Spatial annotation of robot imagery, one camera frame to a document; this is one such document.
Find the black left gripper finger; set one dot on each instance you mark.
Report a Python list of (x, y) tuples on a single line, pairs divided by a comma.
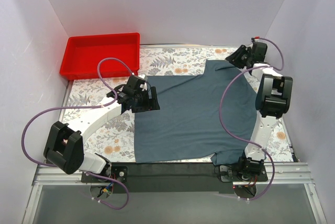
[(153, 101), (141, 108)]

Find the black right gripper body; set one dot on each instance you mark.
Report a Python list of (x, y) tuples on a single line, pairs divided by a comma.
[(236, 56)]

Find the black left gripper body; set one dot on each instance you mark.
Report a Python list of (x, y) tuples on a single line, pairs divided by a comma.
[(152, 99)]

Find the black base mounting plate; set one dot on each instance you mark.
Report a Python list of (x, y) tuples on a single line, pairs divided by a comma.
[(183, 177)]

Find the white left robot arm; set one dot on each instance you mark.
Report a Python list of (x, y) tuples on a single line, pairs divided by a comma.
[(65, 143)]

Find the red plastic tray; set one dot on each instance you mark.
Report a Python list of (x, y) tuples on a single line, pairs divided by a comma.
[(83, 53)]

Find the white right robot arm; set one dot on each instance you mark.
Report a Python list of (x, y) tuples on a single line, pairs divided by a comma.
[(272, 101)]

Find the blue-grey t-shirt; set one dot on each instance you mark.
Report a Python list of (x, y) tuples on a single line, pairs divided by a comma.
[(211, 114)]

